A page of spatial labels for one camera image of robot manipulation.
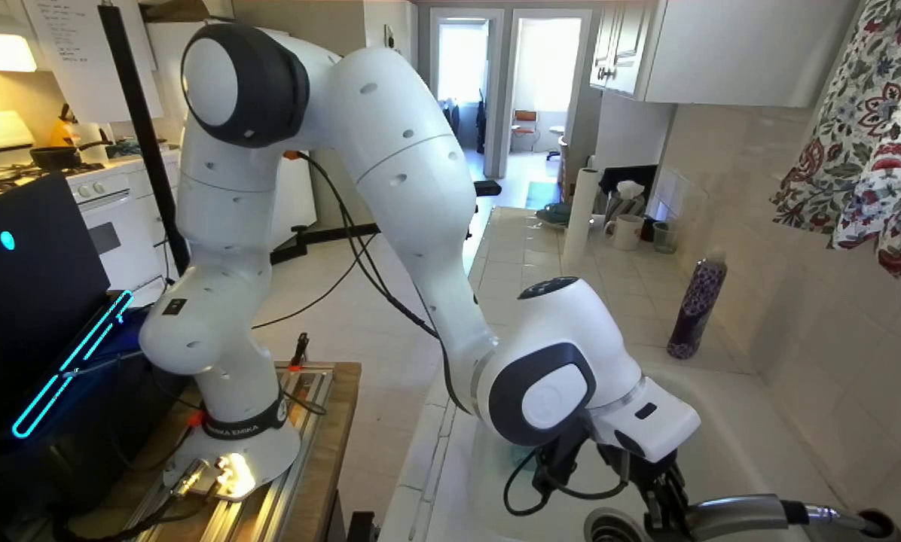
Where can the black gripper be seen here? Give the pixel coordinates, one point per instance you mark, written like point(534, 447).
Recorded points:
point(648, 471)

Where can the chrome tap faucet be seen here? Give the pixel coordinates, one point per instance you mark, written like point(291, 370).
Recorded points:
point(752, 513)

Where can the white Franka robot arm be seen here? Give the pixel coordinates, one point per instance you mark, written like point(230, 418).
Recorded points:
point(398, 181)

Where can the metal sink drain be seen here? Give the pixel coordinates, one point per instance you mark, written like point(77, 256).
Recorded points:
point(614, 528)

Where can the purple dish soap bottle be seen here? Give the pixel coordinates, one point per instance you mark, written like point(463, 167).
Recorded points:
point(696, 307)

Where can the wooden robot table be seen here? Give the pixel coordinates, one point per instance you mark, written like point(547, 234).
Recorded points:
point(330, 454)

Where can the narrow floral curtain panel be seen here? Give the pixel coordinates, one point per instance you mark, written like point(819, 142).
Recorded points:
point(896, 200)

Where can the wide floral curtain panel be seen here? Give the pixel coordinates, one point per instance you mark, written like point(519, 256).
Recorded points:
point(819, 152)

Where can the red black clamp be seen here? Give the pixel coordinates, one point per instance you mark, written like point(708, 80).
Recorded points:
point(299, 351)

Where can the white kitchen stove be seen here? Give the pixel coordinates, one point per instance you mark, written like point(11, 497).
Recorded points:
point(119, 230)

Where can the black vertical pole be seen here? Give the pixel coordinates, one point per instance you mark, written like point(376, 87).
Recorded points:
point(142, 131)

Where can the black computer with cyan light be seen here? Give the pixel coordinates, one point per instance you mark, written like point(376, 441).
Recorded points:
point(28, 321)

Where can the black boom-mounted camera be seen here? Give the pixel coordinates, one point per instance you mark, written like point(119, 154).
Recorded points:
point(487, 188)

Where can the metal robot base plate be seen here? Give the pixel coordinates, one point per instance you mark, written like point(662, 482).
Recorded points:
point(268, 502)

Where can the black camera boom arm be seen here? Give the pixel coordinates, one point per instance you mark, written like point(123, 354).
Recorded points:
point(318, 243)

